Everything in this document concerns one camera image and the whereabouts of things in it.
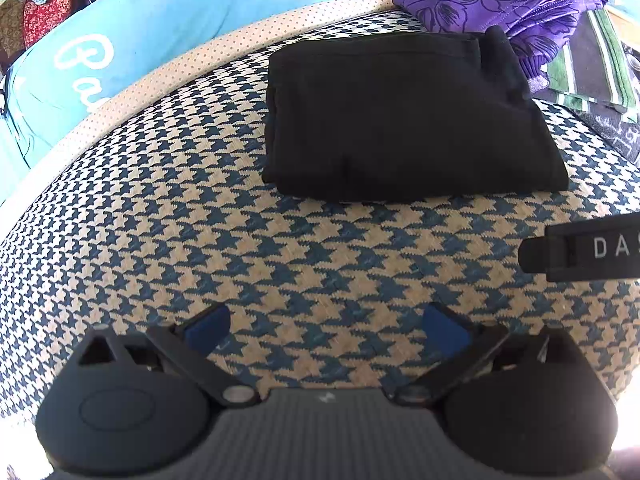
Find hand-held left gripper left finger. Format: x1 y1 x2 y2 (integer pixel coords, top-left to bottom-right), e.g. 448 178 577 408
75 304 261 407

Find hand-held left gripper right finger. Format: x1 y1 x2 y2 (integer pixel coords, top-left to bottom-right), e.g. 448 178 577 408
395 304 576 407

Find black sweater white stripes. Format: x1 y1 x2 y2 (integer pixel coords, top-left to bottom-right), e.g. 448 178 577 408
262 26 570 203

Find houndstooth bed mat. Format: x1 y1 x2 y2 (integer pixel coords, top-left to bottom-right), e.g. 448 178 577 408
0 12 640 421

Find green striped blanket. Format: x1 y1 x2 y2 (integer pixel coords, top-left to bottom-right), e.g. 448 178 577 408
530 7 640 166

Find blue printed quilt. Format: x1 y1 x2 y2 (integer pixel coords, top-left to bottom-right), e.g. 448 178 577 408
0 0 426 206

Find red floral garment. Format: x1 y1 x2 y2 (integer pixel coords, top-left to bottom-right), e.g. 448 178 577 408
22 0 121 48

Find brown patterned garment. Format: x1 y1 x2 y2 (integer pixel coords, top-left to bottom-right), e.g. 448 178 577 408
0 0 28 56

